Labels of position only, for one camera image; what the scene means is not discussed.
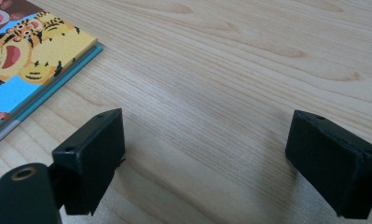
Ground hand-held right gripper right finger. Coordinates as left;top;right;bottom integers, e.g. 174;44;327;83
284;109;372;220

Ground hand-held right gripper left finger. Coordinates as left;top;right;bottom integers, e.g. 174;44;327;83
51;107;126;217

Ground colourful animal picture book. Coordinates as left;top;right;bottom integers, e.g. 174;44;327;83
0;0;104;152

